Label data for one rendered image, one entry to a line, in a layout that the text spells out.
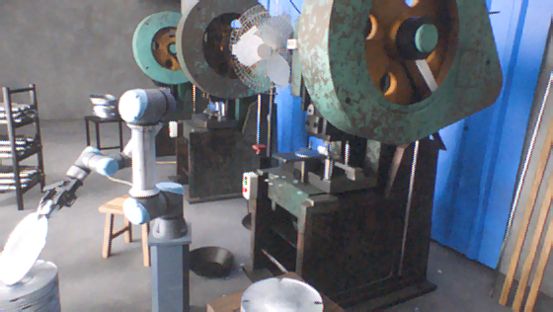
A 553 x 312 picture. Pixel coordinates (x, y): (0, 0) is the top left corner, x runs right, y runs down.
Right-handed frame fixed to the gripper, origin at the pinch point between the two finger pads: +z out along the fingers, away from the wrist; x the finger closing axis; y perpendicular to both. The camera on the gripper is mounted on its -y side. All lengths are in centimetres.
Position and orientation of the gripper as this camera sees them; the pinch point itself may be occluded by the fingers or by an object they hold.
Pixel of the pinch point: (39, 218)
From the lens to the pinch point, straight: 185.6
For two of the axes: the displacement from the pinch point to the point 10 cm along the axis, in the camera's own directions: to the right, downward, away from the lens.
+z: -4.1, 8.1, -4.2
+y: 8.4, 1.6, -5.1
